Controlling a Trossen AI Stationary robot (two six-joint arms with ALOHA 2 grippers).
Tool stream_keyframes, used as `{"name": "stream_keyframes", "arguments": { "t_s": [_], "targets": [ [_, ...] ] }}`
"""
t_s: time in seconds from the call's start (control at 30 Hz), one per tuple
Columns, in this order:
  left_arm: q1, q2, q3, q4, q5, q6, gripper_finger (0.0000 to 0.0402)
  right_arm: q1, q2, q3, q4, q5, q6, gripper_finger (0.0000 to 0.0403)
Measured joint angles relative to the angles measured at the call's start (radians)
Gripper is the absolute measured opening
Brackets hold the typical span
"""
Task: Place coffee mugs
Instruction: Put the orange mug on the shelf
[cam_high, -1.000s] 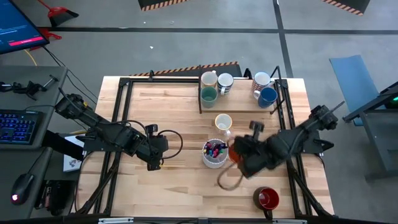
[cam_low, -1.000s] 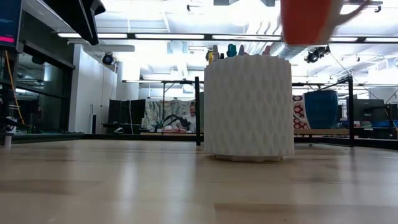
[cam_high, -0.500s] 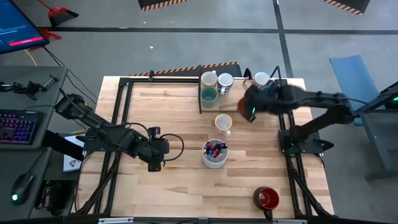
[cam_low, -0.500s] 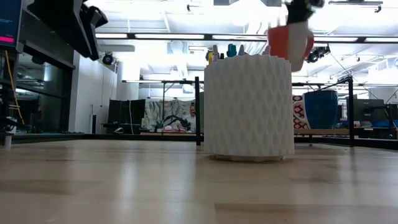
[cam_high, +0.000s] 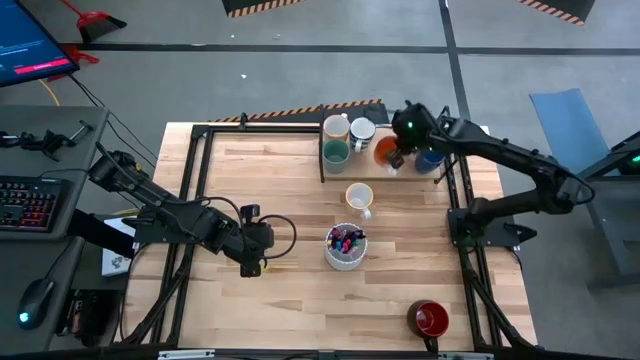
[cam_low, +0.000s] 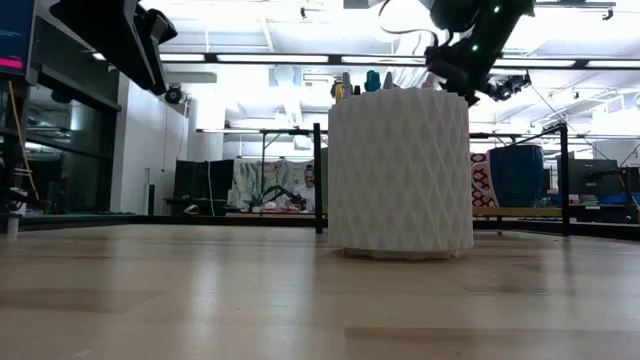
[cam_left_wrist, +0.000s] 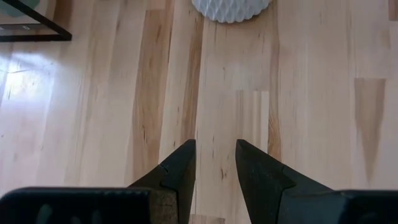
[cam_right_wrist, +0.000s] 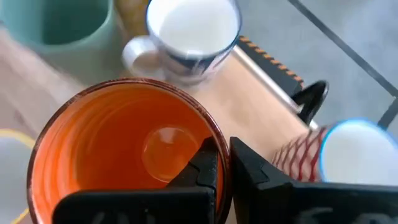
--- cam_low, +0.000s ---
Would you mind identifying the black aluminium table frame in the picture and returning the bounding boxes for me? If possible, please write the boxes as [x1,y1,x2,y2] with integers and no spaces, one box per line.
[0,212,640,242]

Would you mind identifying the leaf pattern cloth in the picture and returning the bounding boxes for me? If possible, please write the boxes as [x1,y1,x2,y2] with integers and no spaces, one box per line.
[229,158,314,211]

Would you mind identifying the white mug red lattice pattern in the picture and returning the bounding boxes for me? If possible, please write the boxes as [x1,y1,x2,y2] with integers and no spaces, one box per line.
[469,152,501,209]

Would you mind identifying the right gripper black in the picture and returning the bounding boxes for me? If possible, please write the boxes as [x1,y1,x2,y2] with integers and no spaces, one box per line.
[424,43,532,107]

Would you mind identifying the white textured pen holder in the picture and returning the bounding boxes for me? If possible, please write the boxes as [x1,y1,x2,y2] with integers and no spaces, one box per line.
[327,87,475,261]

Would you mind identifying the yellow cable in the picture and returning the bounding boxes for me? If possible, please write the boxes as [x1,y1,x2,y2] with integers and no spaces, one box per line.
[6,79,41,201]

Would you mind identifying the black background monitors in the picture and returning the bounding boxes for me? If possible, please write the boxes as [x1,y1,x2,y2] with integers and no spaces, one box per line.
[173,158,235,201]

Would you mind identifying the person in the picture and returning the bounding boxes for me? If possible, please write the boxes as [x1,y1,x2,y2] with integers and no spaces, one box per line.
[293,163,317,212]

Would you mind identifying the black background monitor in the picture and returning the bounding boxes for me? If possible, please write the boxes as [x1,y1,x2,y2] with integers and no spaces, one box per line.
[569,158,621,197]

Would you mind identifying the blue mug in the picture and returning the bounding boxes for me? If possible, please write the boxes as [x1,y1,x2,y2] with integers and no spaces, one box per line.
[487,143,545,209]

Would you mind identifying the black background workbench frame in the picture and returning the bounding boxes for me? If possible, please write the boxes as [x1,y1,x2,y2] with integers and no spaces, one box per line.
[195,127,329,219]

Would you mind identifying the computer monitor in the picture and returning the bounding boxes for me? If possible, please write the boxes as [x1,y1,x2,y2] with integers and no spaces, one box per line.
[0,0,37,81]

